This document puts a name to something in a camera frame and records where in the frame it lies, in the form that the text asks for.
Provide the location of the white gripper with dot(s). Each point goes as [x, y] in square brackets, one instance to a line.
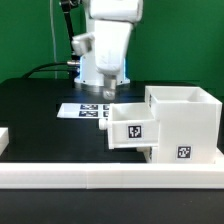
[114, 21]

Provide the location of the white drawer box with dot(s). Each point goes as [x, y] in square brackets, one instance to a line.
[150, 153]
[130, 125]

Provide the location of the white drawer cabinet frame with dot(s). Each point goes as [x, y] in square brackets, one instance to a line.
[189, 121]

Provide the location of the white front drawer box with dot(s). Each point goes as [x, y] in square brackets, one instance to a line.
[150, 153]

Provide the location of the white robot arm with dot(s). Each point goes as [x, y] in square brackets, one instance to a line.
[88, 75]

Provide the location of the white flat tag plate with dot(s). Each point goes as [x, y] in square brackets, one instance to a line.
[83, 111]

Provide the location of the white U-shaped fence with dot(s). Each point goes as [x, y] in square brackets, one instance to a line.
[108, 175]

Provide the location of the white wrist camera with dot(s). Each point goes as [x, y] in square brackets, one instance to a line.
[83, 43]

